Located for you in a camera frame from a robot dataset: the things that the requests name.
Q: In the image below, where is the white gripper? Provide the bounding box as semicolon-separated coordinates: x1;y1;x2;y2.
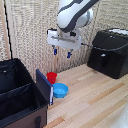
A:
46;28;83;59

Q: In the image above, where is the blue plastic bowl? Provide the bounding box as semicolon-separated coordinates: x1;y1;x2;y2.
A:
52;82;70;99

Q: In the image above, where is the black air fryer housing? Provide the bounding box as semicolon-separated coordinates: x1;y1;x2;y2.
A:
91;28;128;52

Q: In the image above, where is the red plastic cup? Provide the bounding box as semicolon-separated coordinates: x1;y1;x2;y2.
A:
46;71;58;85

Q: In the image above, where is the blue box flap panel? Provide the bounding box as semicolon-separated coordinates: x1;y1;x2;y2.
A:
35;68;55;106

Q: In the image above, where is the woven beige folding screen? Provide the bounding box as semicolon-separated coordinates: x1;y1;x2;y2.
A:
0;0;128;83

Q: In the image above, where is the black fabric storage box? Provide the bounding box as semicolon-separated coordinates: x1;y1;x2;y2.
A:
0;58;49;128

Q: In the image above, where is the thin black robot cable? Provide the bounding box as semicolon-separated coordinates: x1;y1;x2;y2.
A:
80;42;98;49

